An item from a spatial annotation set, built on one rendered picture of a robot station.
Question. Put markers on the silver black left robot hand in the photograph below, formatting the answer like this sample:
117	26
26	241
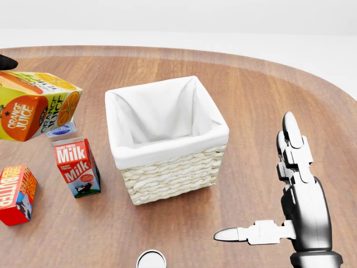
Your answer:
6	62

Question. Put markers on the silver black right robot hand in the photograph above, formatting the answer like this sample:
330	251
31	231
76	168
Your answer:
309	212

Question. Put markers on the orange juice carton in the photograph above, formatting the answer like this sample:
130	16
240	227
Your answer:
30	109

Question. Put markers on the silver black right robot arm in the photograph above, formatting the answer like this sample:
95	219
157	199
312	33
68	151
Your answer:
315	260

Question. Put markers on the white wicker basket cloth liner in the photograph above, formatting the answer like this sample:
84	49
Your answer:
167	139

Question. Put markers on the small blue white box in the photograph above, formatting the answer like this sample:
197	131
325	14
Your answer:
62	130

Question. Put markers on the red milk carton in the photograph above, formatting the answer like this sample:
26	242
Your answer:
75	167

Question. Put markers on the red butter box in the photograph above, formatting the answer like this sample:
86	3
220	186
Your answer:
16	195

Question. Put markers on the round white black-rimmed tin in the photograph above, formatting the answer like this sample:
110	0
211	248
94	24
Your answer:
151	260

